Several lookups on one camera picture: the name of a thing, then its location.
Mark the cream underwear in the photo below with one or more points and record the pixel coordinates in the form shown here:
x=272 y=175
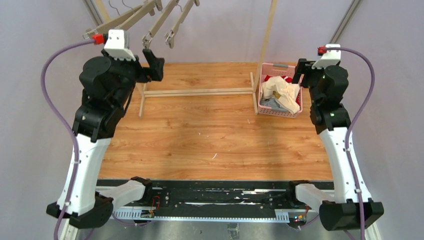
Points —
x=285 y=94

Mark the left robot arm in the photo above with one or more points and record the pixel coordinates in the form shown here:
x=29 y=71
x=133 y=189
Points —
x=108 y=84

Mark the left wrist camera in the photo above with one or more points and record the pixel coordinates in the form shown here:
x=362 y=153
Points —
x=117 y=45

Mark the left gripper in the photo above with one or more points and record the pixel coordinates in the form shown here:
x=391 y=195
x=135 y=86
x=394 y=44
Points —
x=145 y=69

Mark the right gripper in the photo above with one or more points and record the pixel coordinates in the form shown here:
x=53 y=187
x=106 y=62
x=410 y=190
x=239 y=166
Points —
x=305 y=71

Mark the beige clip hanger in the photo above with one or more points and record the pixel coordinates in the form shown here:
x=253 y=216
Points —
x=104 y=28
x=145 y=9

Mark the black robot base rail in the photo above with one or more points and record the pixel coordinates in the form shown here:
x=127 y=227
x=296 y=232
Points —
x=217 y=201

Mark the empty beige clip hanger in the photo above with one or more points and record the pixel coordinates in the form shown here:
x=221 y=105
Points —
x=104 y=28

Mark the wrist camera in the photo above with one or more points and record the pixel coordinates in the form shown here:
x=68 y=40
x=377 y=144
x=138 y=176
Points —
x=117 y=45
x=327 y=57

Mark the red underwear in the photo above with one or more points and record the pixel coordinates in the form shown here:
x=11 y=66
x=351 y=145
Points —
x=284 y=77

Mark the grey striped underwear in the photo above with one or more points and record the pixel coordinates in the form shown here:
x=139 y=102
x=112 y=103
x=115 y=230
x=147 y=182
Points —
x=273 y=104

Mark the wooden clothes rack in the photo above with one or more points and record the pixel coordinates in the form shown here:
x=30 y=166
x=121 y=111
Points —
x=251 y=91

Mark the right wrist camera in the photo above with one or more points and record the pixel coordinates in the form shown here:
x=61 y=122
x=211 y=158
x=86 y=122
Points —
x=327 y=57

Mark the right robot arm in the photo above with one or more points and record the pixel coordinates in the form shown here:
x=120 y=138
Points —
x=352 y=206

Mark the cream underwear hanger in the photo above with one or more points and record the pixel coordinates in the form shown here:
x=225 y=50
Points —
x=170 y=36

